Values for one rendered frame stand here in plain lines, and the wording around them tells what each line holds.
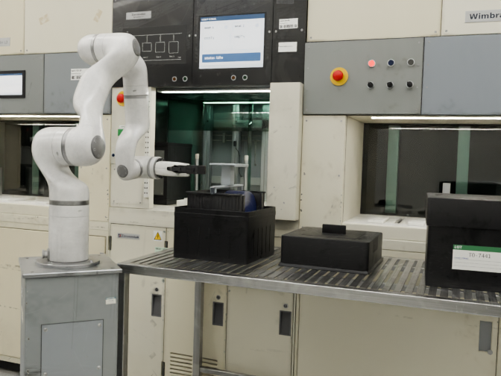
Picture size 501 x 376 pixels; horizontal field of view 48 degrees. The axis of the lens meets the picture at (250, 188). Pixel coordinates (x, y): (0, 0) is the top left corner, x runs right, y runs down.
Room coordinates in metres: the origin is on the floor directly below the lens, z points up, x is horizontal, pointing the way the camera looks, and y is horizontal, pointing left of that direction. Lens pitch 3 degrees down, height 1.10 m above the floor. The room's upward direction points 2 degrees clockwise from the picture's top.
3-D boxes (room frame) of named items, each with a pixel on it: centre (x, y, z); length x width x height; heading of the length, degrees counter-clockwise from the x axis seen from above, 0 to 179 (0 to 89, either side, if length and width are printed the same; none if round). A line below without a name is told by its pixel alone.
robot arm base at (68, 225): (1.73, 0.56, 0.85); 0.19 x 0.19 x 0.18
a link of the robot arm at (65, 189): (1.75, 0.59, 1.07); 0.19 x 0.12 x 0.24; 69
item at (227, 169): (1.97, 0.08, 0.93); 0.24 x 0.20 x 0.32; 158
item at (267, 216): (1.97, 0.08, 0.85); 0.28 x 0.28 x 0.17; 68
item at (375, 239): (1.88, -0.29, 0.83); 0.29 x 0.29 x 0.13; 68
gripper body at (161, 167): (2.06, 0.29, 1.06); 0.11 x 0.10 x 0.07; 68
